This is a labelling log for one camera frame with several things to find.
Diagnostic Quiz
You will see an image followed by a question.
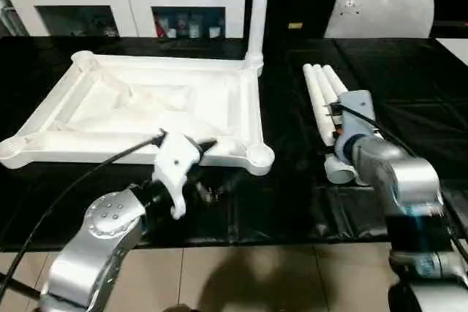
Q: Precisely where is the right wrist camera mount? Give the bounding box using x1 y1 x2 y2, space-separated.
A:
331 90 377 153

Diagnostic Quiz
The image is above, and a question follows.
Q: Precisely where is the white table leg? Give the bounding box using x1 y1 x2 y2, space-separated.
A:
312 64 371 186
323 65 350 98
302 64 358 185
242 0 272 76

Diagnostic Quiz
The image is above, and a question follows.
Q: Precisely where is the white chair back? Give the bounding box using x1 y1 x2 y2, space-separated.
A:
324 0 435 39

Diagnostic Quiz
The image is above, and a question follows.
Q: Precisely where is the white plastic table top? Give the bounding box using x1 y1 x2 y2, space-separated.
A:
0 50 276 178

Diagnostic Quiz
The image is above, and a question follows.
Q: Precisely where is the black tripod leg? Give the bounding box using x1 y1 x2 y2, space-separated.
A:
0 273 40 303

